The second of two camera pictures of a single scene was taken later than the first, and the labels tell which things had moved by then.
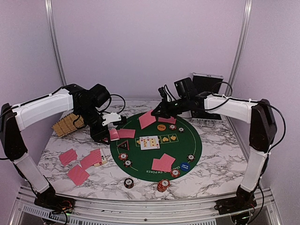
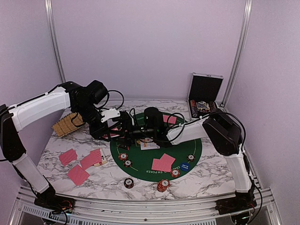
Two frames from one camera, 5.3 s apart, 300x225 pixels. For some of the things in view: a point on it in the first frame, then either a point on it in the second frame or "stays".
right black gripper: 164,111 → 131,131
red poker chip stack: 162,185 stays
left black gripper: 96,134 → 97,131
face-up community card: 152,142 stays
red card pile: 68,156 stays
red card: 161,164 stays
